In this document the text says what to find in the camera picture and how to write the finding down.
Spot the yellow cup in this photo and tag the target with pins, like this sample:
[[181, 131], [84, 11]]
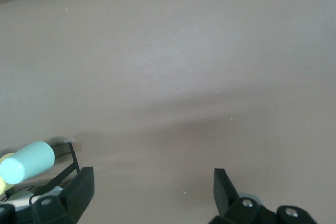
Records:
[[4, 186]]

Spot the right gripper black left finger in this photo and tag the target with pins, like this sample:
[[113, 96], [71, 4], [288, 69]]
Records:
[[78, 190]]

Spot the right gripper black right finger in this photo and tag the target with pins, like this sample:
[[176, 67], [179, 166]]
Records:
[[223, 195]]

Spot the mint green cup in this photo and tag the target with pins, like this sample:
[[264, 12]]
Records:
[[31, 159]]

